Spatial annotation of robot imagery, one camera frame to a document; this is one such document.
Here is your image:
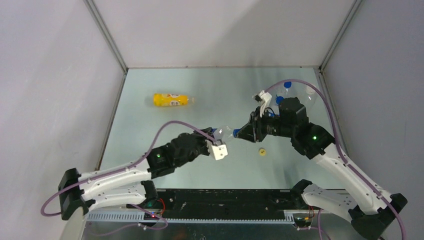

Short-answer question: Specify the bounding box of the yellow juice bottle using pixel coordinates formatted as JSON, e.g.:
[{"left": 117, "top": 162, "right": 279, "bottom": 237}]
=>
[{"left": 152, "top": 93, "right": 195, "bottom": 107}]

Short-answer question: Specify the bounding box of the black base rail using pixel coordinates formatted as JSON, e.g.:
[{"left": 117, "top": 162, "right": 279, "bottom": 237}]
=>
[{"left": 132, "top": 180, "right": 321, "bottom": 220}]

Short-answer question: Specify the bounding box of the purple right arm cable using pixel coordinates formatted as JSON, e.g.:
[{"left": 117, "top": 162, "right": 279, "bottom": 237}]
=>
[{"left": 263, "top": 79, "right": 408, "bottom": 240}]

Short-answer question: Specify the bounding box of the grey slotted cable duct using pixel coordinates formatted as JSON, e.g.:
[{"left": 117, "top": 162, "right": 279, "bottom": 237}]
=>
[{"left": 85, "top": 211, "right": 296, "bottom": 224}]

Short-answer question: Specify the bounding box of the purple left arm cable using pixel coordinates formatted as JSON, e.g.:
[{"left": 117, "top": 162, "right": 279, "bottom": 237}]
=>
[{"left": 40, "top": 120, "right": 220, "bottom": 218}]

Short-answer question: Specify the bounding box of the standing Pepsi bottle blue cap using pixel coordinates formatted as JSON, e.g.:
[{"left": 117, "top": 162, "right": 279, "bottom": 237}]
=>
[{"left": 281, "top": 81, "right": 296, "bottom": 99}]

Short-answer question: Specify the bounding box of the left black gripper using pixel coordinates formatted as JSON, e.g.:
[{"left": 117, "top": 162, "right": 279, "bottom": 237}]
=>
[{"left": 175, "top": 128, "right": 215, "bottom": 168}]

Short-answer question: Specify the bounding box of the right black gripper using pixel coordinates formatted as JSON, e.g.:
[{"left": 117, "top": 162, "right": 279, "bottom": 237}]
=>
[{"left": 235, "top": 106, "right": 292, "bottom": 142}]

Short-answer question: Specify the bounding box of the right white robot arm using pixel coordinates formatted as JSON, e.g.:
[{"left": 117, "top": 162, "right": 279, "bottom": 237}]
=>
[{"left": 236, "top": 98, "right": 408, "bottom": 240}]

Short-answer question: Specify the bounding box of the clear crushed bottle blue label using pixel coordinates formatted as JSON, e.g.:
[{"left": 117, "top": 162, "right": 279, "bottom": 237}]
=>
[{"left": 269, "top": 95, "right": 284, "bottom": 116}]

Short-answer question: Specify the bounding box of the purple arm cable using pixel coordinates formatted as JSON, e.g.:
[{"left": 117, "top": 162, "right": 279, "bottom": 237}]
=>
[
  {"left": 40, "top": 120, "right": 220, "bottom": 218},
  {"left": 263, "top": 79, "right": 408, "bottom": 240}
]

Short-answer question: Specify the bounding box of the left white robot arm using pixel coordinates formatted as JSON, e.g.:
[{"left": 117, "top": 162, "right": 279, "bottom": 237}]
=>
[{"left": 58, "top": 127, "right": 218, "bottom": 221}]

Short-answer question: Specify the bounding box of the large clear bottle white cap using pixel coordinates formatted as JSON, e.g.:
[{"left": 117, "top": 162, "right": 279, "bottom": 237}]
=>
[{"left": 299, "top": 85, "right": 318, "bottom": 110}]

